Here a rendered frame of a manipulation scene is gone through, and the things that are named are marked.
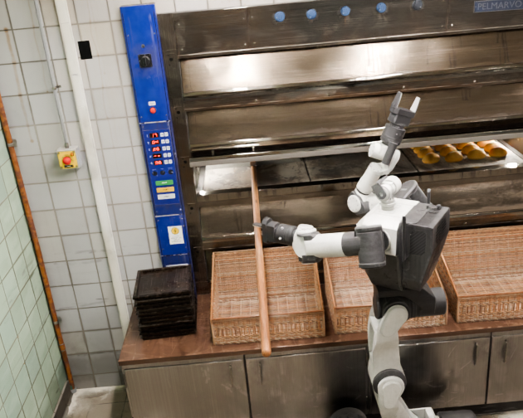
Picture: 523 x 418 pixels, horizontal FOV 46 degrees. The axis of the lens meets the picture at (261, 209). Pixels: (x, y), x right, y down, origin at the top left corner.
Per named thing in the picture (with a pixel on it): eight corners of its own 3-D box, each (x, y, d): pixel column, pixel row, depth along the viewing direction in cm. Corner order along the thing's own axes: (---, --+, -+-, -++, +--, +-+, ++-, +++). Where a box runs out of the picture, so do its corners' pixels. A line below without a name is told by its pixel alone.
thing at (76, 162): (63, 165, 311) (59, 146, 307) (83, 163, 311) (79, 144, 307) (59, 170, 304) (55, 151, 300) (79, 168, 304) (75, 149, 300)
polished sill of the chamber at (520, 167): (197, 198, 327) (197, 191, 325) (531, 168, 328) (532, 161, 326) (197, 202, 322) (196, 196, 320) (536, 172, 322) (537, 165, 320)
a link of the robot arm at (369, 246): (354, 262, 226) (388, 260, 218) (343, 264, 219) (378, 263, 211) (351, 230, 226) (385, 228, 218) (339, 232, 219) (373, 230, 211)
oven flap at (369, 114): (190, 148, 309) (186, 108, 308) (541, 117, 310) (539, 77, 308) (189, 148, 305) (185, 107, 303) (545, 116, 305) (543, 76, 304)
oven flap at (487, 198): (202, 240, 330) (199, 203, 329) (532, 210, 330) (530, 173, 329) (201, 241, 325) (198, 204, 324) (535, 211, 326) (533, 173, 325)
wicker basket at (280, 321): (217, 294, 342) (211, 250, 331) (316, 286, 342) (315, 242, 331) (212, 347, 298) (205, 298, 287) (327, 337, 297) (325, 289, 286)
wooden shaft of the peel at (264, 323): (271, 358, 191) (271, 350, 190) (261, 359, 191) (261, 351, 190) (256, 170, 348) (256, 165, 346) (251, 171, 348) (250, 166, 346)
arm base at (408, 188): (416, 209, 261) (438, 203, 252) (405, 230, 254) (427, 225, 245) (396, 183, 256) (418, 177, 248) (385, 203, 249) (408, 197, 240)
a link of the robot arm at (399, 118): (421, 115, 251) (409, 142, 255) (407, 108, 259) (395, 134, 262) (399, 109, 244) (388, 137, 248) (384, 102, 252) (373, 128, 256)
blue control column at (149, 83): (199, 240, 541) (164, -17, 456) (217, 238, 541) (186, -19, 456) (182, 383, 364) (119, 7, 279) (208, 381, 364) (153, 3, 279)
